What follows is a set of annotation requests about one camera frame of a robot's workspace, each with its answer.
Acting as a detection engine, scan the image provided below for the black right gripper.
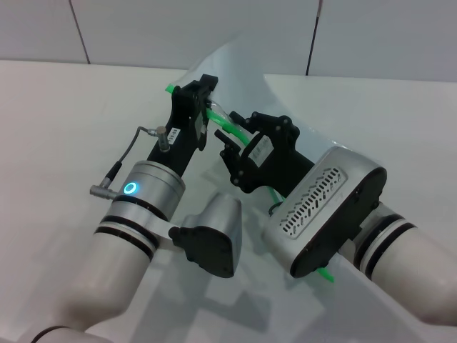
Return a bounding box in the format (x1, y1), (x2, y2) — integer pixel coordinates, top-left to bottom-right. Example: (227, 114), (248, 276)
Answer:
(214, 110), (317, 207)

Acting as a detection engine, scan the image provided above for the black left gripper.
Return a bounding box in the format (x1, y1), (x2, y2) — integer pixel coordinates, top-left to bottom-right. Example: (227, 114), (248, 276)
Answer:
(148, 74), (219, 177)

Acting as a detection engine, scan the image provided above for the translucent green-zip document bag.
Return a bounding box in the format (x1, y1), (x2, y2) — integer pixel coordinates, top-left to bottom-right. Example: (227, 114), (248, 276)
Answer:
(164, 30), (390, 343)

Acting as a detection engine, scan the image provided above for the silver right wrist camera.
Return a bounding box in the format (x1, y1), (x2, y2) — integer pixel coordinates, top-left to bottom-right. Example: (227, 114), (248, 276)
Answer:
(262, 145), (388, 279)

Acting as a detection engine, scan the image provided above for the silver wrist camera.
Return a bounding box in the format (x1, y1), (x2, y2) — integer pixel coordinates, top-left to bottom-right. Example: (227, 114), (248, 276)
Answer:
(168, 192), (243, 279)
(262, 145), (388, 279)

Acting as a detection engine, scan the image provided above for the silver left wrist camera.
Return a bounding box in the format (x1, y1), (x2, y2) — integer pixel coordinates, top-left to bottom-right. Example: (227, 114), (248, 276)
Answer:
(168, 192), (243, 279)

